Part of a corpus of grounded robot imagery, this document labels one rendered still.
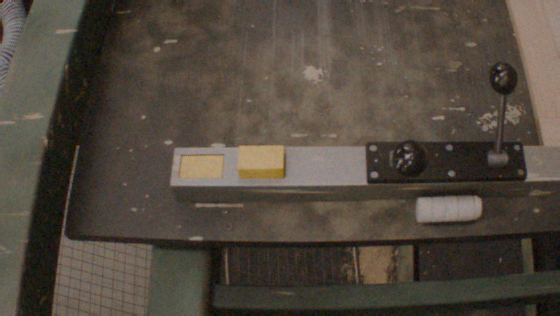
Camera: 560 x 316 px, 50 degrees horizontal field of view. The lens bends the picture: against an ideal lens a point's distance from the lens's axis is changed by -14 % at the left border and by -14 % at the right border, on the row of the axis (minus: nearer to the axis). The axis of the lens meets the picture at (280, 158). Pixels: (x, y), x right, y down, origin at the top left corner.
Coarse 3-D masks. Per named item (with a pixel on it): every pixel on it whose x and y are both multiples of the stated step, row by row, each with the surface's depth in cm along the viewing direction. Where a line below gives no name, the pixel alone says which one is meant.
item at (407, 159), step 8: (400, 144) 65; (408, 144) 64; (416, 144) 64; (392, 152) 75; (400, 152) 64; (408, 152) 64; (416, 152) 64; (424, 152) 64; (392, 160) 65; (400, 160) 64; (408, 160) 64; (416, 160) 64; (424, 160) 64; (392, 168) 75; (400, 168) 64; (408, 168) 64; (416, 168) 64; (424, 168) 64; (408, 176) 65; (416, 176) 65
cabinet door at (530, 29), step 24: (528, 0) 92; (552, 0) 92; (528, 24) 89; (552, 24) 90; (528, 48) 87; (552, 48) 87; (528, 72) 85; (552, 72) 85; (552, 96) 83; (552, 120) 81; (552, 144) 79
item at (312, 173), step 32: (224, 160) 79; (288, 160) 78; (320, 160) 78; (352, 160) 78; (544, 160) 75; (192, 192) 79; (224, 192) 79; (256, 192) 78; (288, 192) 78; (320, 192) 78; (352, 192) 77; (384, 192) 77; (416, 192) 77; (448, 192) 77; (480, 192) 77; (512, 192) 77; (544, 192) 77
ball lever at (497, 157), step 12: (492, 72) 69; (504, 72) 68; (516, 72) 68; (492, 84) 69; (504, 84) 68; (516, 84) 69; (504, 96) 70; (504, 108) 71; (504, 120) 72; (492, 156) 74; (504, 156) 74
